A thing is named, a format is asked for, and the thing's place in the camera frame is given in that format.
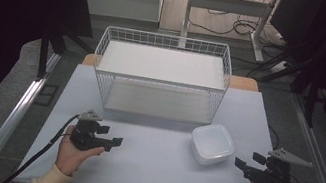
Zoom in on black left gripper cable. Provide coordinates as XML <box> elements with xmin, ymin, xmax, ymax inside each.
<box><xmin>1</xmin><ymin>103</ymin><xmax>82</xmax><ymax>183</ymax></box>

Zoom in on pale blue table mat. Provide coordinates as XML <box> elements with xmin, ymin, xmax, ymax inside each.
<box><xmin>12</xmin><ymin>52</ymin><xmax>293</xmax><ymax>183</ymax></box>

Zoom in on white metal desk frame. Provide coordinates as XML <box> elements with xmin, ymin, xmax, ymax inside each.
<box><xmin>177</xmin><ymin>0</ymin><xmax>282</xmax><ymax>65</ymax></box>

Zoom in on white wire shelf rack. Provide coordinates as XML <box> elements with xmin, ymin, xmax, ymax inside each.
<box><xmin>84</xmin><ymin>22</ymin><xmax>238</xmax><ymax>131</ymax></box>

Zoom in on black floor cables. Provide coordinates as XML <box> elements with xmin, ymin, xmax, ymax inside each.
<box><xmin>186</xmin><ymin>5</ymin><xmax>287</xmax><ymax>48</ymax></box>

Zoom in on dark floor grate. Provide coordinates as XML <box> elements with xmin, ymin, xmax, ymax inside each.
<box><xmin>33</xmin><ymin>82</ymin><xmax>60</xmax><ymax>109</ymax></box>

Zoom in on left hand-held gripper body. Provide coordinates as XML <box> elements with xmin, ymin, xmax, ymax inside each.
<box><xmin>68</xmin><ymin>107</ymin><xmax>118</xmax><ymax>156</ymax></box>

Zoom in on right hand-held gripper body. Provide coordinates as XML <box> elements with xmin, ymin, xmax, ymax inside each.
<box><xmin>241</xmin><ymin>141</ymin><xmax>316</xmax><ymax>183</ymax></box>

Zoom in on white plastic container with lid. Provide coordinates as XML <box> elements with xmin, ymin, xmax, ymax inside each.
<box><xmin>186</xmin><ymin>119</ymin><xmax>240</xmax><ymax>171</ymax></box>

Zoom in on white power strip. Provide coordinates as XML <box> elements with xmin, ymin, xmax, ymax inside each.
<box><xmin>269</xmin><ymin>58</ymin><xmax>292</xmax><ymax>76</ymax></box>

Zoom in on black stand legs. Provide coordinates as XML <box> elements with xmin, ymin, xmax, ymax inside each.
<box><xmin>240</xmin><ymin>46</ymin><xmax>326</xmax><ymax>128</ymax></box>
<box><xmin>33</xmin><ymin>25</ymin><xmax>98</xmax><ymax>88</ymax></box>

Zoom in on person's left hand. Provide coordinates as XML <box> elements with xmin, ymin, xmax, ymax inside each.
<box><xmin>53</xmin><ymin>123</ymin><xmax>109</xmax><ymax>182</ymax></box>

